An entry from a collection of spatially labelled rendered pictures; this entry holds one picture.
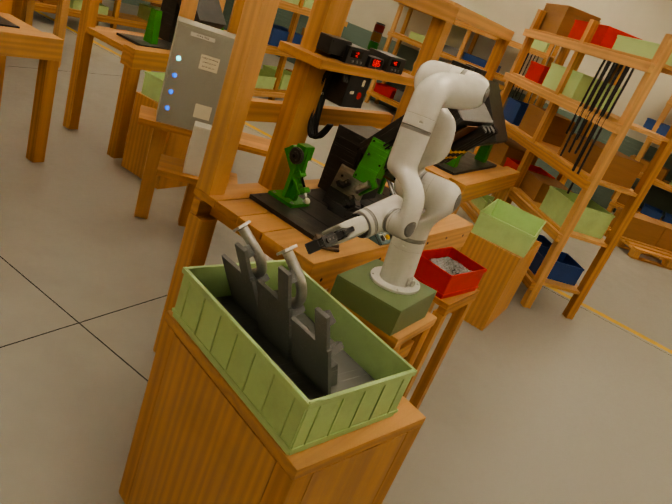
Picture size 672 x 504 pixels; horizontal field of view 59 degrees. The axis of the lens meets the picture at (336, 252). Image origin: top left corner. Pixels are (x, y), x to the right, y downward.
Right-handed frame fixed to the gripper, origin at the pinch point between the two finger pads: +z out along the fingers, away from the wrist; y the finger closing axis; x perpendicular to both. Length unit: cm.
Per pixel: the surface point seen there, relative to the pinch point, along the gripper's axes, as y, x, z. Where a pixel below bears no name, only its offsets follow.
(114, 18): -740, -445, -285
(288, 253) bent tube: 0.9, -1.1, 9.8
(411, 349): -47, 52, -48
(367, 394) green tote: 3.3, 41.1, 7.0
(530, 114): -231, -27, -427
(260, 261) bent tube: -12.6, -2.3, 11.5
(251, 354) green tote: -7.9, 18.7, 27.1
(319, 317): 12.4, 15.9, 15.5
